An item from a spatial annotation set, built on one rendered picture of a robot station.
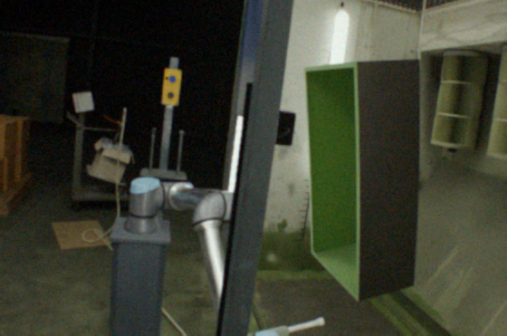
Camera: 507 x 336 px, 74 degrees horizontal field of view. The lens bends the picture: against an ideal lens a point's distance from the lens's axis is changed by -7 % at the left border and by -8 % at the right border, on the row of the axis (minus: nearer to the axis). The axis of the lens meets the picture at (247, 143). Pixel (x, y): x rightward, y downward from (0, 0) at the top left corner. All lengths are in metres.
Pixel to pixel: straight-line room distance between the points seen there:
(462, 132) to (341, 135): 1.02
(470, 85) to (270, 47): 2.44
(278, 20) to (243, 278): 0.51
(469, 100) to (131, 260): 2.50
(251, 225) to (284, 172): 2.09
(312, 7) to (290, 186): 1.36
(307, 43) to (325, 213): 1.24
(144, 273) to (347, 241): 1.35
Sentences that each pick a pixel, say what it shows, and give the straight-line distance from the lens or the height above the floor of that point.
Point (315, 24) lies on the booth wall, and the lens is 2.86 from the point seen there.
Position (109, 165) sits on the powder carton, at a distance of 4.15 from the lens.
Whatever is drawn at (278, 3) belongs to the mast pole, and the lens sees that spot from 0.71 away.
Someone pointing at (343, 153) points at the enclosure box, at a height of 1.14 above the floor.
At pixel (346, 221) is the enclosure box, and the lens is 2.54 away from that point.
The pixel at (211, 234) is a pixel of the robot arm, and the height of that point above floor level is 0.89.
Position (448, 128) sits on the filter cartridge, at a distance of 3.01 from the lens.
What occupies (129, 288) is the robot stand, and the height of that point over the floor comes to 0.36.
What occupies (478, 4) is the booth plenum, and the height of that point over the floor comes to 2.25.
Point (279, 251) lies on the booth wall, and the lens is 3.01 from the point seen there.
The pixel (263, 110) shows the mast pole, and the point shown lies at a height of 1.38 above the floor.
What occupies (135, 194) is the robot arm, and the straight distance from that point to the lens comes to 1.97.
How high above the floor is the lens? 1.40
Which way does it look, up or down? 7 degrees down
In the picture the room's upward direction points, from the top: 7 degrees clockwise
